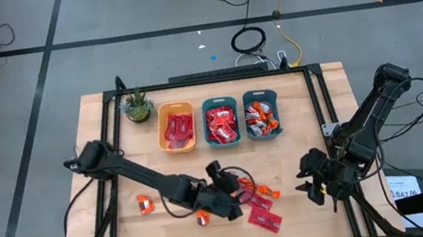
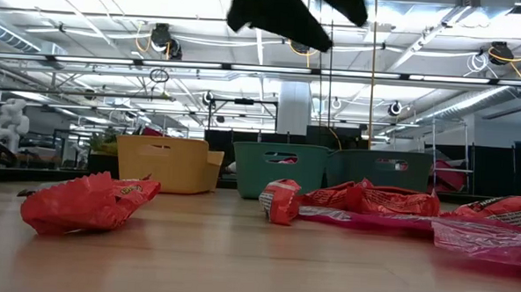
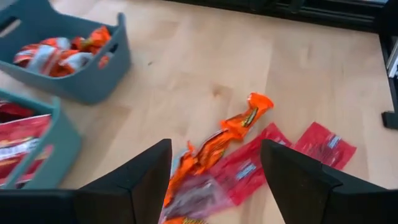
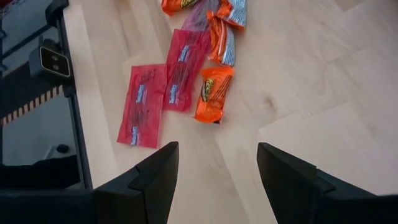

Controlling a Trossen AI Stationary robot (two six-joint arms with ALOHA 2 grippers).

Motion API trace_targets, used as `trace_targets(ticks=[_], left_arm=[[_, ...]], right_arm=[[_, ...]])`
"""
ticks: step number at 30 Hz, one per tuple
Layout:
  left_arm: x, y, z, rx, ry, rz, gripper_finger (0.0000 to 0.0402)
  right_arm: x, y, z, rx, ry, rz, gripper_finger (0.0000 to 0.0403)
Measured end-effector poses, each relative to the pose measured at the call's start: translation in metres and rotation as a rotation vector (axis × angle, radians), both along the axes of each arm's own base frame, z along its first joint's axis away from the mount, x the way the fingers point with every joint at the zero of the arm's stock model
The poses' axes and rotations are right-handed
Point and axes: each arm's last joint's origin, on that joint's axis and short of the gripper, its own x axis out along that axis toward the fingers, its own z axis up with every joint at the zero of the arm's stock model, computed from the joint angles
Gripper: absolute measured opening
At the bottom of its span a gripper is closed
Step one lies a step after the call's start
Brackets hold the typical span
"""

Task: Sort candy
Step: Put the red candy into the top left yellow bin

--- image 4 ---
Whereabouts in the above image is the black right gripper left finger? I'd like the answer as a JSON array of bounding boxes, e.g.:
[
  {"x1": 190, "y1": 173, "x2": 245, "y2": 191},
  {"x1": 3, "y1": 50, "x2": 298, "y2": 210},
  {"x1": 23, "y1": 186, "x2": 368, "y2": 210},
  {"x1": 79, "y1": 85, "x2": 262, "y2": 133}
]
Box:
[{"x1": 0, "y1": 141, "x2": 180, "y2": 224}]

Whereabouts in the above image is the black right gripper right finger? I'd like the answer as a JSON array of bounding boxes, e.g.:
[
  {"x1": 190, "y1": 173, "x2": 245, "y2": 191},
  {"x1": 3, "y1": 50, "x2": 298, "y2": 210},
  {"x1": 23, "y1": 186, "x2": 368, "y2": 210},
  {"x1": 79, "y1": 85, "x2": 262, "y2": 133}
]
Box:
[{"x1": 256, "y1": 141, "x2": 398, "y2": 224}]

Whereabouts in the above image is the small black floor object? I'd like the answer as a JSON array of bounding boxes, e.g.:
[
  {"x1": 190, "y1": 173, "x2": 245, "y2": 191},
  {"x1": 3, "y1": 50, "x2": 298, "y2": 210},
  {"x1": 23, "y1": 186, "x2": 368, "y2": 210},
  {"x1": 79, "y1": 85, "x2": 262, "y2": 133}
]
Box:
[{"x1": 55, "y1": 143, "x2": 72, "y2": 154}]

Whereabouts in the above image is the orange Reese's packet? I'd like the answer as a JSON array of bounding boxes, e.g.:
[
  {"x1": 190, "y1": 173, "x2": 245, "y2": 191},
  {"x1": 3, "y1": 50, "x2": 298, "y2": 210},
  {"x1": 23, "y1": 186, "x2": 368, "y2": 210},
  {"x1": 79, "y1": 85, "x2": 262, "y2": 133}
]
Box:
[
  {"x1": 216, "y1": 0, "x2": 249, "y2": 30},
  {"x1": 193, "y1": 66, "x2": 236, "y2": 124},
  {"x1": 160, "y1": 0, "x2": 200, "y2": 17},
  {"x1": 206, "y1": 11, "x2": 238, "y2": 67}
]

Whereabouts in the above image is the striped floor tape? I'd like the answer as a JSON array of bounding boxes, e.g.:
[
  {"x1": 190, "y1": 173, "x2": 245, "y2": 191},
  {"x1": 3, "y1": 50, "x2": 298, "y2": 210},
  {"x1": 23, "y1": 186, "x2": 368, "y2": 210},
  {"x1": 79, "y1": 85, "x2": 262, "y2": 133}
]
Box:
[{"x1": 0, "y1": 84, "x2": 65, "y2": 127}]

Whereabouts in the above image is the pale pink Twizzlers packet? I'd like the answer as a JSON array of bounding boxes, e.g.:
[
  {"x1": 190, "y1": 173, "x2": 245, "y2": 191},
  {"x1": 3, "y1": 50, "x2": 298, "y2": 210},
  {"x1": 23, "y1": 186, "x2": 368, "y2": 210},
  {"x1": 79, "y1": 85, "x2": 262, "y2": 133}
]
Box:
[{"x1": 181, "y1": 0, "x2": 220, "y2": 32}]

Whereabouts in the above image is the black aluminium table frame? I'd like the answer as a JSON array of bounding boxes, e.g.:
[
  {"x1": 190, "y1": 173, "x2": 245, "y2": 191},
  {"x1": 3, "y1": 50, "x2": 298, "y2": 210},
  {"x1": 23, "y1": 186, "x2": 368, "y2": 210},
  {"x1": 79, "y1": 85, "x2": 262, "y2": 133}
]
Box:
[{"x1": 43, "y1": 0, "x2": 95, "y2": 191}]

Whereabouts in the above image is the black table-level camera box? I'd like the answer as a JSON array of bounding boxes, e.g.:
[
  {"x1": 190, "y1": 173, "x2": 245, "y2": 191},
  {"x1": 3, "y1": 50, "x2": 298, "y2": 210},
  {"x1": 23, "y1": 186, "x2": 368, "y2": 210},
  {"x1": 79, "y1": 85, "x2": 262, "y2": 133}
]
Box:
[{"x1": 28, "y1": 45, "x2": 72, "y2": 79}]

